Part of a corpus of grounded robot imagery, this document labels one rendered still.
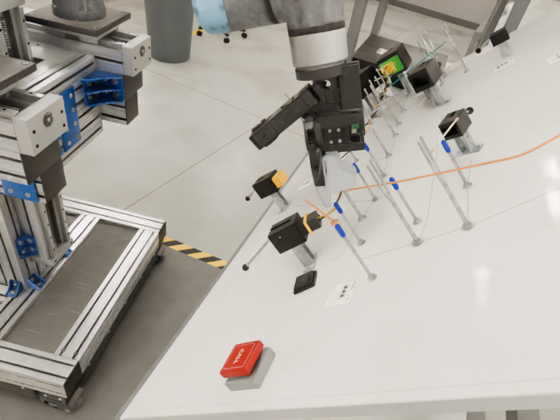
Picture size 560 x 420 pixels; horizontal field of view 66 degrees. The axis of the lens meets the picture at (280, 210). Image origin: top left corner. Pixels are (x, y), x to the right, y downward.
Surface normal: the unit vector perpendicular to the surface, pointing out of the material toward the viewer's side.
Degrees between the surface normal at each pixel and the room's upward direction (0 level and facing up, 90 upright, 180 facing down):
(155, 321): 0
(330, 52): 71
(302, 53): 91
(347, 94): 80
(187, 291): 0
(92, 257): 0
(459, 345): 47
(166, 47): 94
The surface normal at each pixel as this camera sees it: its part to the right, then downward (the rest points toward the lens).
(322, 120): -0.18, 0.45
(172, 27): 0.28, 0.69
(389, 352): -0.56, -0.78
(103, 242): 0.16, -0.76
